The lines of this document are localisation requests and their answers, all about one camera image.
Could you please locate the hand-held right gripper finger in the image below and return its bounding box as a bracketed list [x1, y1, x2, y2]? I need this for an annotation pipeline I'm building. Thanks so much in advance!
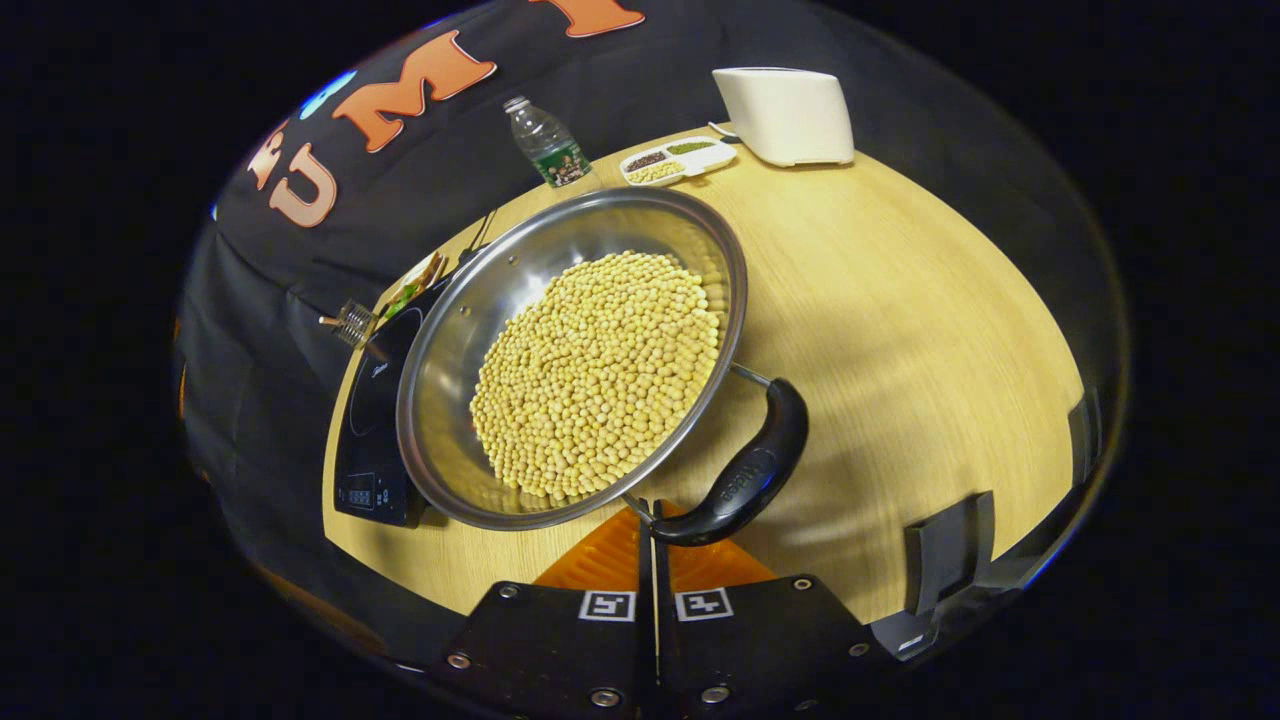
[657, 500, 898, 720]
[430, 500, 659, 720]

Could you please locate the pile of yellow soybeans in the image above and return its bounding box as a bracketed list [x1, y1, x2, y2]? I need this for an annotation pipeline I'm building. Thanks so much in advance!
[470, 250, 723, 506]

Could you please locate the steel pot with black handle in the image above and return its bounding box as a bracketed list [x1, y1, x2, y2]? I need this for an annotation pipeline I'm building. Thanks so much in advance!
[395, 185, 811, 549]

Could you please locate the black induction cooktop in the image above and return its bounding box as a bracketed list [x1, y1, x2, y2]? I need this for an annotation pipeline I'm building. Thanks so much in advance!
[332, 250, 481, 529]

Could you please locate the sandwich with lettuce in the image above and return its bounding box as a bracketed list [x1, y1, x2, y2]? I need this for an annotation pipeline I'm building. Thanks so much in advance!
[385, 250, 451, 321]

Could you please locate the white divided tray of beans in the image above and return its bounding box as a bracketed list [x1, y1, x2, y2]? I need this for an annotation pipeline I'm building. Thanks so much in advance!
[620, 137, 739, 188]

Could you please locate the clear plastic water bottle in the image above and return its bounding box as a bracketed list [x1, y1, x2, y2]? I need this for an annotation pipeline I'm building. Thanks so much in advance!
[503, 95, 593, 191]

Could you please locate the white toaster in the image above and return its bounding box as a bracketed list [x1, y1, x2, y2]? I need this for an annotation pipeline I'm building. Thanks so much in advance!
[712, 67, 856, 168]

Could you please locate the metal wire holder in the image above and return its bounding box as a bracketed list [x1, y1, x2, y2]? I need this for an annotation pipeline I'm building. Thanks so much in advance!
[318, 298, 379, 347]

